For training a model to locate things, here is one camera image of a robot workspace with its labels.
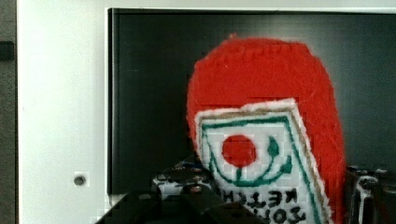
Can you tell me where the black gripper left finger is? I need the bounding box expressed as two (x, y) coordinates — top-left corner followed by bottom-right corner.
(94, 155), (269, 224)

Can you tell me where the red plush ketchup bottle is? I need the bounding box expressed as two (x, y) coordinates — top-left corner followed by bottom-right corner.
(187, 37), (346, 224)

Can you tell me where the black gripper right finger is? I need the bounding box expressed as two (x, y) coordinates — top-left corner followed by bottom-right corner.
(344, 166), (396, 224)

